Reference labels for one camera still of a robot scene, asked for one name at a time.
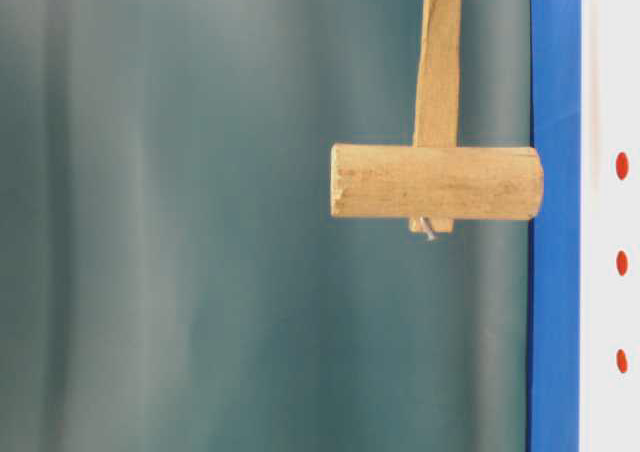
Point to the wooden mallet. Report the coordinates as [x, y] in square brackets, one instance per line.
[434, 182]

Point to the white rectangular board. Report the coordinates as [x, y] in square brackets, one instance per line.
[609, 263]

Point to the green backdrop curtain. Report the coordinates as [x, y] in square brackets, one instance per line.
[171, 276]

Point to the blue table cloth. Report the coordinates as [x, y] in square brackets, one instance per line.
[554, 235]

